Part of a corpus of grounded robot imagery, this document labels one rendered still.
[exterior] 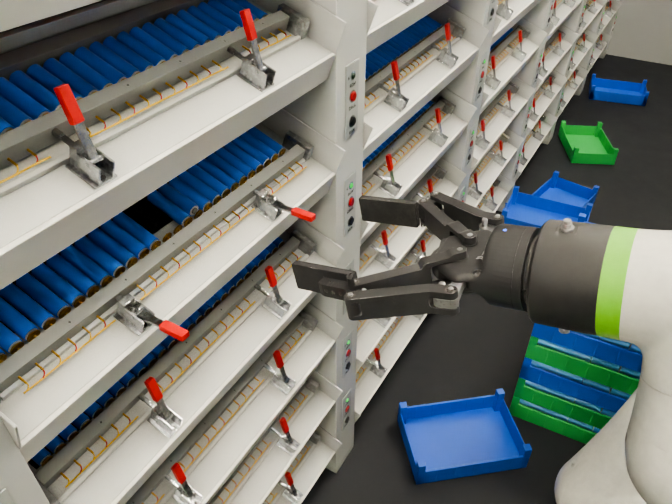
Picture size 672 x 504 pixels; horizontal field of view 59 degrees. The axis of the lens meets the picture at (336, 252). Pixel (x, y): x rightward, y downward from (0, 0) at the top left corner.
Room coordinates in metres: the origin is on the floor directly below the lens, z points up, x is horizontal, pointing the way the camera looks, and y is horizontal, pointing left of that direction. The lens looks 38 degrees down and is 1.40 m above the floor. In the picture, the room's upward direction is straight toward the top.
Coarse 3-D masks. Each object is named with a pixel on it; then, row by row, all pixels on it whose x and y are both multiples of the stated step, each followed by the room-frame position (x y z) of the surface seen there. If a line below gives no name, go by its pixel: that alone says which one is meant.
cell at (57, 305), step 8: (16, 280) 0.50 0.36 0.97; (24, 280) 0.50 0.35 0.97; (32, 280) 0.50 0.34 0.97; (24, 288) 0.50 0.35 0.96; (32, 288) 0.49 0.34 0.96; (40, 288) 0.50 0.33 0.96; (32, 296) 0.49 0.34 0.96; (40, 296) 0.49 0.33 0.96; (48, 296) 0.49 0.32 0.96; (56, 296) 0.49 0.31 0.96; (48, 304) 0.48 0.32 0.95; (56, 304) 0.48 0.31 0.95; (64, 304) 0.48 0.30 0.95; (56, 312) 0.47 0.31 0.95
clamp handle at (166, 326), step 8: (136, 312) 0.49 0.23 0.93; (144, 312) 0.49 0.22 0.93; (144, 320) 0.48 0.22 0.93; (152, 320) 0.48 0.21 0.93; (160, 320) 0.48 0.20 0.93; (160, 328) 0.47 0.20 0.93; (168, 328) 0.47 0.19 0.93; (176, 328) 0.47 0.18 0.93; (176, 336) 0.46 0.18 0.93; (184, 336) 0.46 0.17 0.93
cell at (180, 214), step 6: (156, 192) 0.68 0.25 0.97; (150, 198) 0.68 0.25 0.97; (156, 198) 0.67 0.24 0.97; (162, 198) 0.68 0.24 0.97; (156, 204) 0.67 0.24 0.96; (162, 204) 0.67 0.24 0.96; (168, 204) 0.67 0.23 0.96; (174, 204) 0.67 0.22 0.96; (162, 210) 0.67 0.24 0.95; (168, 210) 0.66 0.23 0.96; (174, 210) 0.66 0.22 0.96; (180, 210) 0.66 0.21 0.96; (174, 216) 0.66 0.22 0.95; (180, 216) 0.65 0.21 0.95; (186, 216) 0.66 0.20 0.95; (180, 222) 0.65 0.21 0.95
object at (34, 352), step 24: (264, 168) 0.79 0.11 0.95; (288, 168) 0.82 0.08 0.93; (240, 192) 0.72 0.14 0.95; (216, 216) 0.66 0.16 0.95; (168, 240) 0.60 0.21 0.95; (192, 240) 0.62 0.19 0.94; (144, 264) 0.56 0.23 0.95; (120, 288) 0.52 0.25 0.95; (72, 312) 0.47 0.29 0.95; (96, 312) 0.48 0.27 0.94; (48, 336) 0.44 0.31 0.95; (72, 336) 0.45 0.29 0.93; (24, 360) 0.41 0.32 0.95; (0, 384) 0.38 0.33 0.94
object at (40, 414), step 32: (288, 128) 0.90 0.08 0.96; (320, 160) 0.87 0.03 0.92; (288, 192) 0.78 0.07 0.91; (320, 192) 0.82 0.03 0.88; (256, 224) 0.70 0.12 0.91; (288, 224) 0.75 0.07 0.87; (192, 256) 0.61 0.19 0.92; (224, 256) 0.62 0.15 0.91; (160, 288) 0.55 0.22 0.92; (192, 288) 0.56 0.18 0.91; (96, 352) 0.45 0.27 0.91; (128, 352) 0.46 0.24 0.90; (32, 384) 0.40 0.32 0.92; (64, 384) 0.40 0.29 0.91; (96, 384) 0.41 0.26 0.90; (0, 416) 0.33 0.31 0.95; (32, 416) 0.36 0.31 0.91; (64, 416) 0.38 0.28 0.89; (32, 448) 0.35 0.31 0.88
